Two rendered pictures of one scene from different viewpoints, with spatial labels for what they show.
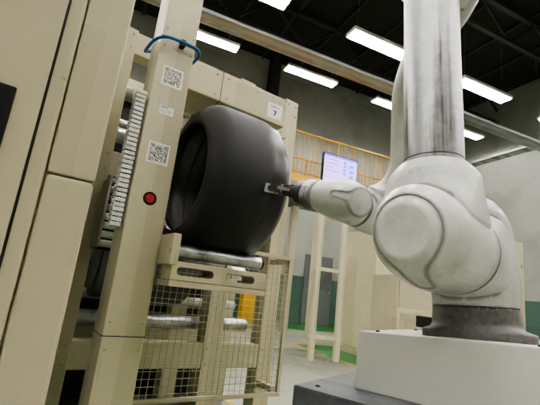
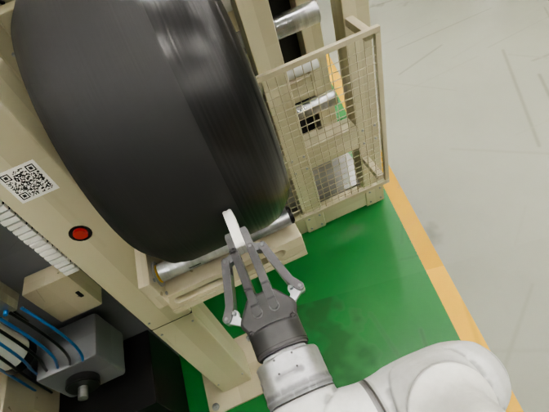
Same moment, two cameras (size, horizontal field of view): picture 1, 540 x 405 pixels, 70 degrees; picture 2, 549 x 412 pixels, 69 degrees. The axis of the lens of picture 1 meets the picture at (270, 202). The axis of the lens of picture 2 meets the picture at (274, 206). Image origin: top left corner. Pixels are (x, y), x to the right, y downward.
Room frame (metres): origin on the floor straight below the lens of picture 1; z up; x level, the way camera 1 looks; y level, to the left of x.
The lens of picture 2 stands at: (0.90, -0.28, 1.61)
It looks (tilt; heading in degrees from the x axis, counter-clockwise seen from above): 47 degrees down; 30
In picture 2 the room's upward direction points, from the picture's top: 21 degrees counter-clockwise
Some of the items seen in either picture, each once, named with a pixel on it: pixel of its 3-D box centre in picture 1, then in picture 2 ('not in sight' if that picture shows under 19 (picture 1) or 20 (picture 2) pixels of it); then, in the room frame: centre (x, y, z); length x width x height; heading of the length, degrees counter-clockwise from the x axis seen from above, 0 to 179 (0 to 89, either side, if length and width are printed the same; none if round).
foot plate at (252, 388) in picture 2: not in sight; (233, 370); (1.32, 0.43, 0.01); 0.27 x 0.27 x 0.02; 33
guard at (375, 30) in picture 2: (208, 319); (274, 165); (1.87, 0.22, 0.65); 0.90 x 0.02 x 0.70; 123
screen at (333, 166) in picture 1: (339, 173); not in sight; (5.40, -0.96, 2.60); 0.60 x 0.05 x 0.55; 113
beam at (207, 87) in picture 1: (222, 101); not in sight; (1.79, 0.29, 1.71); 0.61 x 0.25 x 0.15; 123
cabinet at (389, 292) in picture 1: (407, 321); not in sight; (5.91, -2.21, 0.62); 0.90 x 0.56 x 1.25; 113
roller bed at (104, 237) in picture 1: (124, 216); not in sight; (1.67, 0.63, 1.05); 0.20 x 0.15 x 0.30; 123
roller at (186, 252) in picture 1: (219, 257); (224, 244); (1.36, 0.15, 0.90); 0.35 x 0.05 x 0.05; 123
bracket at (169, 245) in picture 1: (155, 250); (146, 234); (1.37, 0.38, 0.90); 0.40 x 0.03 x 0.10; 33
